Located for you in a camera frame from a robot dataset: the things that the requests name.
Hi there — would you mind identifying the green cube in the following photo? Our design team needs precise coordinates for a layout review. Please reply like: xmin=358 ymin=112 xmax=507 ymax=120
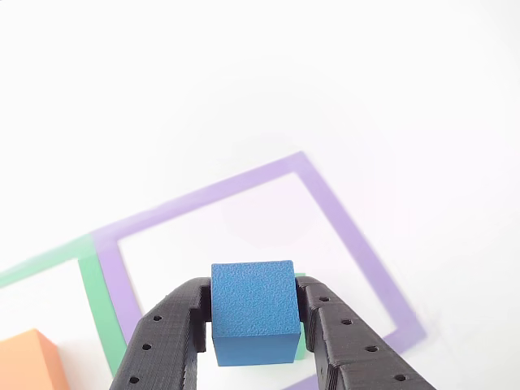
xmin=292 ymin=272 xmax=309 ymax=362

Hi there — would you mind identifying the small blue cube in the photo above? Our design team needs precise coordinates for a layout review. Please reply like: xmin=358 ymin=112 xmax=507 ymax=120
xmin=210 ymin=259 xmax=302 ymax=367

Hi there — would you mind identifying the orange block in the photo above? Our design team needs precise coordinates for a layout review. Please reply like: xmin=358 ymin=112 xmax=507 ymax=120
xmin=0 ymin=327 xmax=71 ymax=390

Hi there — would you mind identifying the green tape square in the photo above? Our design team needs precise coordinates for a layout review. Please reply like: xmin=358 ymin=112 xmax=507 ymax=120
xmin=0 ymin=234 xmax=127 ymax=377

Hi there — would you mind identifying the purple tape square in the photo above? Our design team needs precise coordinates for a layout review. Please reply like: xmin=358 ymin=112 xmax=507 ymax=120
xmin=91 ymin=150 xmax=427 ymax=354

